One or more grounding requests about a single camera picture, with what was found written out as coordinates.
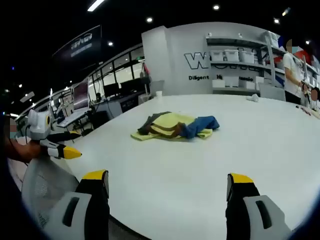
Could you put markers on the white paper cup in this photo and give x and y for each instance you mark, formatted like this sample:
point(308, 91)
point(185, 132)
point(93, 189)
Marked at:
point(159, 93)

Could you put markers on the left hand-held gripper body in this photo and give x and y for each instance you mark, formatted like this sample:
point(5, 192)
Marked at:
point(37, 125)

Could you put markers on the white side desk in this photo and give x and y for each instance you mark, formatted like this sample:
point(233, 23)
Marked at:
point(72, 116)

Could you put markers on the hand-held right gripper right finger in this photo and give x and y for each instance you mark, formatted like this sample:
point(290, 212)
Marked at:
point(240, 207)

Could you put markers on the long ceiling light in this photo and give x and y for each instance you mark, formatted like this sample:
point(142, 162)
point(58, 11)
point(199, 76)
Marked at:
point(96, 3)

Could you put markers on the group of white storage bins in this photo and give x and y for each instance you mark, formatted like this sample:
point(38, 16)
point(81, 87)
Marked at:
point(231, 55)

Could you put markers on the hanging pink bag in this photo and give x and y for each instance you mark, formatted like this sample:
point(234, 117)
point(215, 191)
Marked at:
point(145, 72)

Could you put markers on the round ceiling light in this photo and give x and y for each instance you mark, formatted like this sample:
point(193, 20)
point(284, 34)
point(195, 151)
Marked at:
point(149, 19)
point(276, 20)
point(216, 7)
point(110, 43)

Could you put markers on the grey office desk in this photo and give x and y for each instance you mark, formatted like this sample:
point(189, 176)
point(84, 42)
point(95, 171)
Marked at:
point(125, 102)

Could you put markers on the black office chair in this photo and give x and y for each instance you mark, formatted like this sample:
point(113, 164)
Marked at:
point(100, 120)

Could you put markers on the pinkish display screen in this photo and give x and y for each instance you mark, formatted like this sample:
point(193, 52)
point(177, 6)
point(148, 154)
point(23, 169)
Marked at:
point(81, 96)

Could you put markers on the dark hanging sign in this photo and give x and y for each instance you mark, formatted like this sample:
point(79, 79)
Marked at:
point(80, 47)

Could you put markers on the white mesh office chair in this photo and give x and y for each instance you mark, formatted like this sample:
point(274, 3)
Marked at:
point(42, 180)

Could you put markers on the black computer monitor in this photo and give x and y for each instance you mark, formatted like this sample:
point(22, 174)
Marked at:
point(111, 90)
point(131, 86)

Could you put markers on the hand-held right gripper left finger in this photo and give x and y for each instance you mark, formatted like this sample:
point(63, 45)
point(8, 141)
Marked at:
point(97, 200)

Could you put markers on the person's torso in pink shirt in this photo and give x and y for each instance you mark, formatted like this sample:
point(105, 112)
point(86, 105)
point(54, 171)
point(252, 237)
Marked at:
point(17, 172)

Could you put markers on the yellow and blue garment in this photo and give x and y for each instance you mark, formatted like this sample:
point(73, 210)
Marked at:
point(170, 121)

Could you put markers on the grey metal shelving rack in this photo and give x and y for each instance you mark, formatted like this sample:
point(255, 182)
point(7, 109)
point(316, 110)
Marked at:
point(232, 41)

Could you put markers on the grey office chair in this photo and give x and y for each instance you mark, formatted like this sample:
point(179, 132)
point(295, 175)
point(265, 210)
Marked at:
point(157, 86)
point(271, 92)

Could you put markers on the white crumpled cloth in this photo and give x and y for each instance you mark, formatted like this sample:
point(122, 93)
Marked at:
point(253, 98)

